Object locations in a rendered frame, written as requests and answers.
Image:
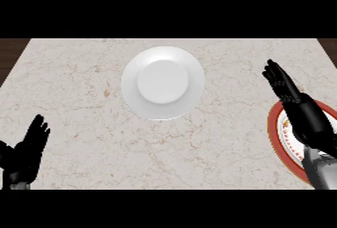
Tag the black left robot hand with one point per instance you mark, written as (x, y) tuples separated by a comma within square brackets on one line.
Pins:
[(26, 151)]

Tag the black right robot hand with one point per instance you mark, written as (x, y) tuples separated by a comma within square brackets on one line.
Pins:
[(306, 118)]

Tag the red-rimmed white plate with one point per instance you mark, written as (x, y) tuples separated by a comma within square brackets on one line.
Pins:
[(285, 139)]

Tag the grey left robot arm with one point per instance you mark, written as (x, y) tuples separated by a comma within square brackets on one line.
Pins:
[(18, 185)]

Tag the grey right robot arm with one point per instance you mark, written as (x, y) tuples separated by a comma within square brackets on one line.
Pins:
[(319, 169)]

